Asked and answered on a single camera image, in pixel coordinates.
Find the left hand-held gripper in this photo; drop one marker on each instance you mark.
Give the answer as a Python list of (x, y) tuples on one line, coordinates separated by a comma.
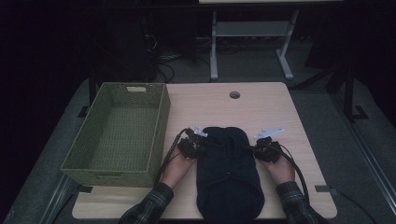
[(190, 146)]

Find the white metal desk frame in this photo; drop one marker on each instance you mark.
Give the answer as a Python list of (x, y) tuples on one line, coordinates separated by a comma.
[(249, 29)]

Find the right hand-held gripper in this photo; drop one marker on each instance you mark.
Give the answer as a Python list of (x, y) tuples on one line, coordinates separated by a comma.
[(267, 149)]

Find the green woven basket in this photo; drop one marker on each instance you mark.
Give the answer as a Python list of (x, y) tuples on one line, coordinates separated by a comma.
[(124, 137)]

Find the person's right hand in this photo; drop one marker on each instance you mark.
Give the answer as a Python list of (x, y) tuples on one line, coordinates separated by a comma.
[(280, 172)]

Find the black garment with fishbone print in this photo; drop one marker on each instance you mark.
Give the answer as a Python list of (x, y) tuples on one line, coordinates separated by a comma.
[(229, 174)]

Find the person's left hand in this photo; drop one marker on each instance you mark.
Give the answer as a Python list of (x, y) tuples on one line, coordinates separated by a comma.
[(176, 169)]

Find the aluminium floor rail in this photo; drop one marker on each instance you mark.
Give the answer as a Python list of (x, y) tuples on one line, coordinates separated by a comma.
[(367, 149), (57, 199)]

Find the black metal stand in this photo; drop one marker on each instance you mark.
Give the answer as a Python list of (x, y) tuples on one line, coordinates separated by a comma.
[(350, 93)]

